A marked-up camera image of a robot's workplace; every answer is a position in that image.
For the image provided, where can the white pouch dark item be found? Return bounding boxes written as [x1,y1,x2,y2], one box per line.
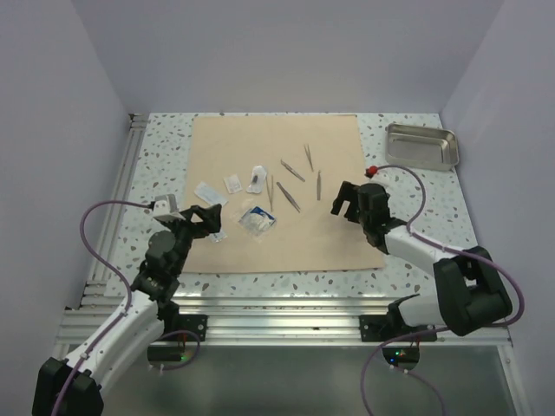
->
[246,166,267,194]

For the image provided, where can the red cable connector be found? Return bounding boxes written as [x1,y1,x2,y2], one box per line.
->
[365,166,378,179]

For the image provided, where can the clear packet near left gripper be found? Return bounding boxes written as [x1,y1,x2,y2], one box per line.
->
[208,231,227,243]

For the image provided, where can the aluminium frame rails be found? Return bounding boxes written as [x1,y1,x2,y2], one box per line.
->
[51,113,513,348]

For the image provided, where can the long white printed packet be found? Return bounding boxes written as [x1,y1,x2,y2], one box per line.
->
[194,181,228,206]

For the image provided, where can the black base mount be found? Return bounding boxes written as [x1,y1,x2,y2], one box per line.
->
[358,315,395,342]
[161,314,208,342]

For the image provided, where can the steel tweezers diagonal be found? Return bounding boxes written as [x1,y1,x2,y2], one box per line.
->
[276,182,301,212]

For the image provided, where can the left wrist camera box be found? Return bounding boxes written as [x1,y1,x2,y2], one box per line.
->
[152,194,180,222]

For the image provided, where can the blue white gauze packet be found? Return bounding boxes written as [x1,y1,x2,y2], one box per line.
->
[238,205,276,237]

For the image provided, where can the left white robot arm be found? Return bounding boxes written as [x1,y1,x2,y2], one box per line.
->
[31,197,222,415]

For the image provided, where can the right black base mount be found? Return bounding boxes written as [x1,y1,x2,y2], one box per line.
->
[358,315,395,342]

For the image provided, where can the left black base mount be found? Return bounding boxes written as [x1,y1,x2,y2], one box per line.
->
[161,314,208,342]

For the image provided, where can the beige cloth mat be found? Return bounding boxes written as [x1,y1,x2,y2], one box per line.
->
[184,115,385,274]

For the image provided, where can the stainless steel tray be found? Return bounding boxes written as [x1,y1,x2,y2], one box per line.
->
[385,123,460,172]

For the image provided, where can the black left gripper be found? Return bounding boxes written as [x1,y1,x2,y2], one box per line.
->
[161,204,220,276]

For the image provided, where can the steel tweezers curved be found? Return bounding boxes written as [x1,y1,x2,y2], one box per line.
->
[280,159,305,182]

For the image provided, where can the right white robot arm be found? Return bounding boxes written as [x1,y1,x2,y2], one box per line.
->
[331,181,513,341]

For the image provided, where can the small white sachet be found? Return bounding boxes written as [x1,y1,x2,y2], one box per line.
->
[224,174,243,194]

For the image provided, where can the steel tweezers short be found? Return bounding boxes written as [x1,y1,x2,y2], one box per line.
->
[317,170,322,201]

